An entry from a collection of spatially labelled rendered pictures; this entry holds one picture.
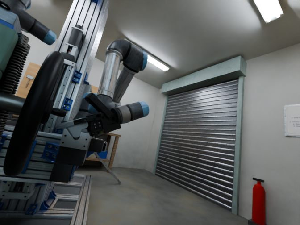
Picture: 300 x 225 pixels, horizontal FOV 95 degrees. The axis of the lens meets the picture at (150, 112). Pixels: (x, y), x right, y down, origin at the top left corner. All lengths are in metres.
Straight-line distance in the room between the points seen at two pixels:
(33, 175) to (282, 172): 2.71
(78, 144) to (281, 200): 2.55
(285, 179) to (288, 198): 0.23
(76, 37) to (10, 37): 0.90
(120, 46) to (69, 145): 0.59
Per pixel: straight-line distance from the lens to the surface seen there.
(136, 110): 0.59
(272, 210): 2.79
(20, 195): 1.20
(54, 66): 0.31
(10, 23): 0.46
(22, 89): 3.80
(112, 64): 0.76
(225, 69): 3.17
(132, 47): 0.87
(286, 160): 2.71
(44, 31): 0.98
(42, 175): 1.03
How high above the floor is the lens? 0.78
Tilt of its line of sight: 13 degrees up
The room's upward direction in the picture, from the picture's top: 11 degrees clockwise
